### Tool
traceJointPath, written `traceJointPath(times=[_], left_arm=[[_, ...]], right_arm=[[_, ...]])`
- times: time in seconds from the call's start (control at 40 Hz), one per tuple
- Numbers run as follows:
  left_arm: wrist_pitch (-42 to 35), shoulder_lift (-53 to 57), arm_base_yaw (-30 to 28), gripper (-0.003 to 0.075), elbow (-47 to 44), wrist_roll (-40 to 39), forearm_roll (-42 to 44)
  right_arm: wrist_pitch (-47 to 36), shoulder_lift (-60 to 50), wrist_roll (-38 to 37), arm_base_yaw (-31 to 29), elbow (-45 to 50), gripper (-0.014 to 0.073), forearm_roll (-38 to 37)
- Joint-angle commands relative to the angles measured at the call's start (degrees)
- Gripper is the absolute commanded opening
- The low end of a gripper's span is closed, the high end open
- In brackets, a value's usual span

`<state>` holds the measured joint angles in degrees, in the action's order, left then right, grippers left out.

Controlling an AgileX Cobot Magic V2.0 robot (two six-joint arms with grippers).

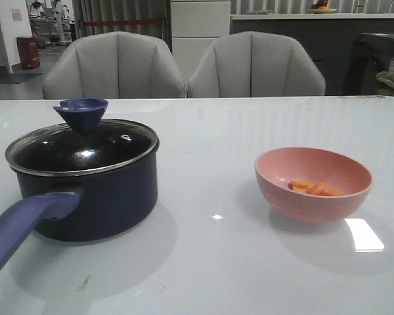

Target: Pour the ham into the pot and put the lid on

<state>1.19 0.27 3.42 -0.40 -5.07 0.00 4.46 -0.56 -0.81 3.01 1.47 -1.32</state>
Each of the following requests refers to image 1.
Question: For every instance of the orange ham slice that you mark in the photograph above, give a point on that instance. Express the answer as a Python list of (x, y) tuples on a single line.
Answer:
[(330, 191), (300, 185), (318, 189)]

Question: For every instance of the glass lid blue knob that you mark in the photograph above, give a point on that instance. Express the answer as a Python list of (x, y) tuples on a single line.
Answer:
[(84, 144)]

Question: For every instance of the pink plastic bowl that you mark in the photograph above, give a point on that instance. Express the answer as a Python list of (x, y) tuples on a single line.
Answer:
[(276, 168)]

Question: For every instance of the dark blue saucepan purple handle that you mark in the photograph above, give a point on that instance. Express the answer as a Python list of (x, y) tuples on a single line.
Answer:
[(80, 208)]

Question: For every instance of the right grey upholstered chair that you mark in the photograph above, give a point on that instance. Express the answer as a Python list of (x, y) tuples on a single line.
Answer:
[(255, 64)]

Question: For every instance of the grey upholstered chair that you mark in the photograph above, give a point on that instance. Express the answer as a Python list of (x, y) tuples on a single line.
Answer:
[(255, 64), (115, 65)]

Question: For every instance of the left grey upholstered chair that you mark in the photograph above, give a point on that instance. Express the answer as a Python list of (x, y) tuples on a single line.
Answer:
[(115, 65)]

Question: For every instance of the white drawer cabinet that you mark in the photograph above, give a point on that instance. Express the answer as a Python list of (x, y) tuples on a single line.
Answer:
[(194, 25)]

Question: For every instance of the red barrier belt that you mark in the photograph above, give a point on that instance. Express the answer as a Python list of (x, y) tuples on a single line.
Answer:
[(155, 21)]

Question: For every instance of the grey counter with white top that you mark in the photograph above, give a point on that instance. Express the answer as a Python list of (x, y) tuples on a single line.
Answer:
[(328, 38)]

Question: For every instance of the fruit plate on counter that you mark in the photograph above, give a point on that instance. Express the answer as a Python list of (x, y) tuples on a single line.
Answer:
[(321, 7)]

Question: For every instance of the red bin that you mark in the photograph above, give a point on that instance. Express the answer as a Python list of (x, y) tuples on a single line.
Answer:
[(28, 53)]

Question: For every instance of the dark side table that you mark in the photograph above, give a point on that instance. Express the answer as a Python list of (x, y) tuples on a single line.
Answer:
[(371, 53)]

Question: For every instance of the beige cushion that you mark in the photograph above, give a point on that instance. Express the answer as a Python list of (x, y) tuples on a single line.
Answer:
[(386, 83)]

